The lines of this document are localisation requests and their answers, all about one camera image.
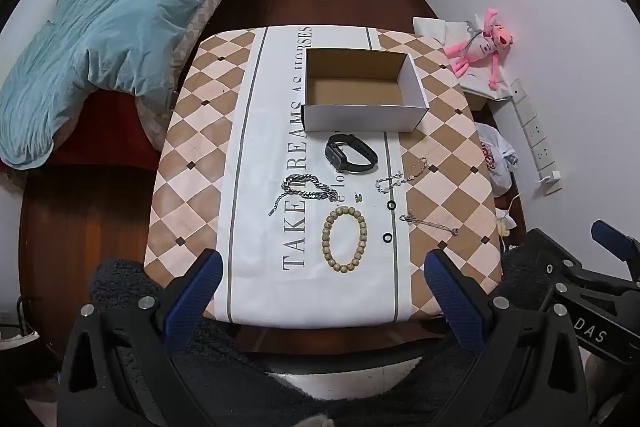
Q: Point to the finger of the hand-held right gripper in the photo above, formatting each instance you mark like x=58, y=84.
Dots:
x=550, y=254
x=612, y=237

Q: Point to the checked lettered tablecloth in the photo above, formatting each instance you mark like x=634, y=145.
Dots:
x=260, y=232

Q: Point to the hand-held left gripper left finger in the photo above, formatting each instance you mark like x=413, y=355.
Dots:
x=195, y=297

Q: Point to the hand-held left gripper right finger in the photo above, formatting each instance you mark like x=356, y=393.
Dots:
x=452, y=302

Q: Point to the black smartwatch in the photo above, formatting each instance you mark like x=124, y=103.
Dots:
x=336, y=153

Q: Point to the white wall socket row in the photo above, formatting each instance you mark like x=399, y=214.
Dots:
x=535, y=132

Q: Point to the white plastic bag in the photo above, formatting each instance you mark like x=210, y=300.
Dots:
x=495, y=142

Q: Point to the pink plush toy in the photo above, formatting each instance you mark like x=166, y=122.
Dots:
x=500, y=38

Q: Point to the bed with checked sheet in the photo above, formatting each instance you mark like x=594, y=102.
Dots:
x=200, y=22

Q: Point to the pale yellow paper wrapper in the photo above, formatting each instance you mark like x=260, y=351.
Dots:
x=505, y=224

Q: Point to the white charger plug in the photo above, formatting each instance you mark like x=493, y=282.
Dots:
x=552, y=179

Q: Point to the white cardboard box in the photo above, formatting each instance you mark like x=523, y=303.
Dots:
x=350, y=117

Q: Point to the white cloth bag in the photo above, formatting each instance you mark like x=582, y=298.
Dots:
x=435, y=29

